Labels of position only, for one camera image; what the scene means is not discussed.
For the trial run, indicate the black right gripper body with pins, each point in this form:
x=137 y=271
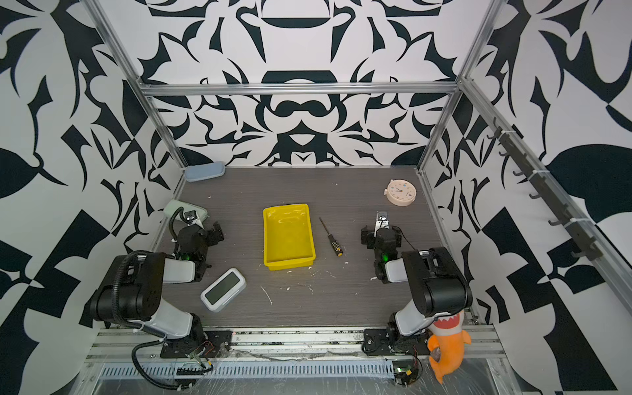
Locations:
x=373 y=234

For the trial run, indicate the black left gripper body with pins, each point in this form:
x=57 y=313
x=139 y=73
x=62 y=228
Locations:
x=211 y=234

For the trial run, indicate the black yellow handled screwdriver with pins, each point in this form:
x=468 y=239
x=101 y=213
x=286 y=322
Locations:
x=336 y=247

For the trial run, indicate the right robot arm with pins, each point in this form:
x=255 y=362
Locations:
x=439 y=291

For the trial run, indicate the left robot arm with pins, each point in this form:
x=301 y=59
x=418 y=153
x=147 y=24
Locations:
x=131 y=294

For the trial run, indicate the yellow plastic bin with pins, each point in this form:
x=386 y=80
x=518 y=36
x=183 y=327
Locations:
x=288 y=237

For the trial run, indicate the green glasses case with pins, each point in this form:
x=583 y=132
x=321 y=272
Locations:
x=173 y=205

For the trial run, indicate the blue glasses case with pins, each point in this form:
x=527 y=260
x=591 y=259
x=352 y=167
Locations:
x=204 y=172

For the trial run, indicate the white digital clock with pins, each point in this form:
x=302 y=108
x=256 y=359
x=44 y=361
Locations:
x=223 y=290

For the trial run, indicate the aluminium frame rail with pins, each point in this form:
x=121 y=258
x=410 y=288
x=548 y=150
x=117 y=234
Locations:
x=115 y=345

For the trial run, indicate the white cable duct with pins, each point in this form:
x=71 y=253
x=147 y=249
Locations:
x=268 y=369

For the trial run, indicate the black wall hook rack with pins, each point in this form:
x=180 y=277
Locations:
x=577 y=225

